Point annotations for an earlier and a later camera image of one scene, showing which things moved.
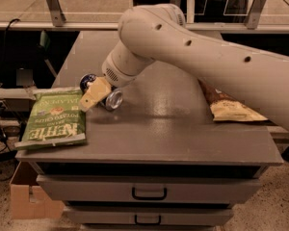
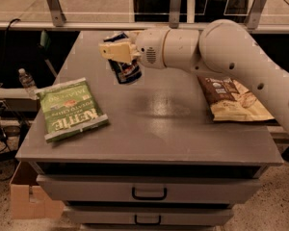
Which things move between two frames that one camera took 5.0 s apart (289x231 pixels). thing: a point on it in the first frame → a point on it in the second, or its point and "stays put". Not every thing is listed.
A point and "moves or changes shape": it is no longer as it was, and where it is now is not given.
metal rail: x=197 y=26 stays put
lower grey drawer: x=149 y=216 stays put
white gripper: x=112 y=70 → x=149 y=48
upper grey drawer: x=153 y=189 stays put
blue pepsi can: x=114 y=99 moves or changes shape
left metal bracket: x=58 y=17 stays put
